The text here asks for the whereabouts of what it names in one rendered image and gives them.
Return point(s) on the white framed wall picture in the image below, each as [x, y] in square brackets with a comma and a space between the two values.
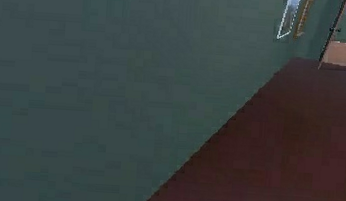
[290, 15]

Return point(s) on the gold framed wall picture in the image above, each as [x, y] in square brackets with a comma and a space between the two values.
[303, 17]

